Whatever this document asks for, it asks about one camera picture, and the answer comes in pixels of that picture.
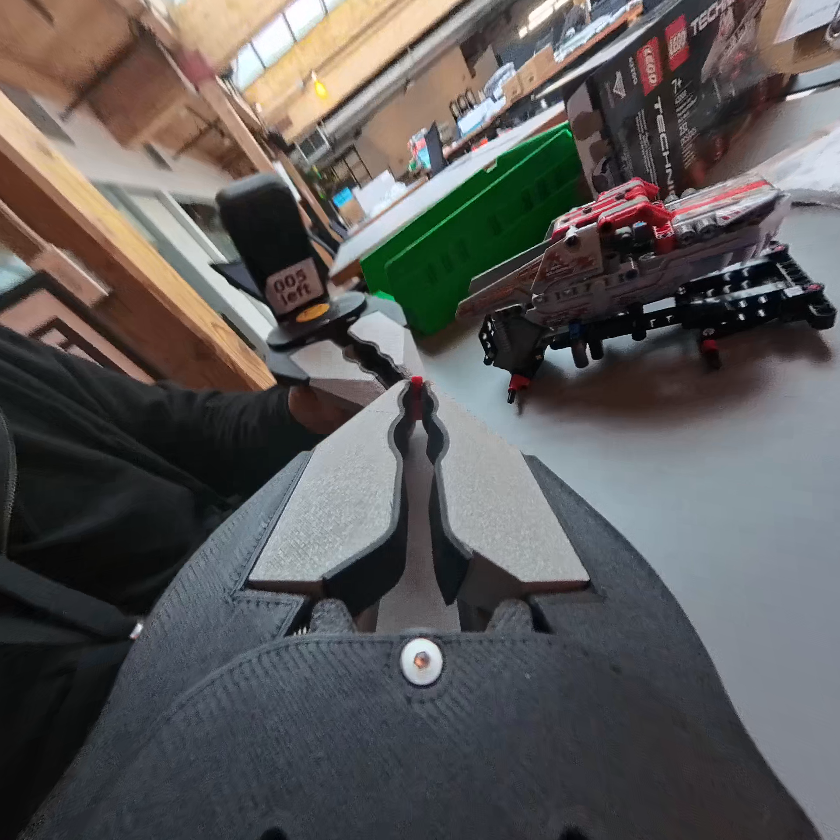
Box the person's black jacket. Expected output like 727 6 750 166
0 394 231 840

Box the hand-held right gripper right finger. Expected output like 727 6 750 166
423 382 590 632

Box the wooden beam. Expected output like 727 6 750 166
0 92 277 391

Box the black lego set box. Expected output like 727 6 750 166
564 0 798 206

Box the person's left forearm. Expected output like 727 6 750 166
0 325 326 513

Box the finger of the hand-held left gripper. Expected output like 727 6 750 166
348 311 425 388
292 340 389 412

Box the green plastic bin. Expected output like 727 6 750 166
359 120 586 337

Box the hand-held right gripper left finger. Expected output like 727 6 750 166
248 381 411 616

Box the person's left hand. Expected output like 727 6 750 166
289 386 365 435

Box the instruction sheet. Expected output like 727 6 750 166
781 0 840 43

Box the red grey lego model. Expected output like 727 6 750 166
455 176 830 406

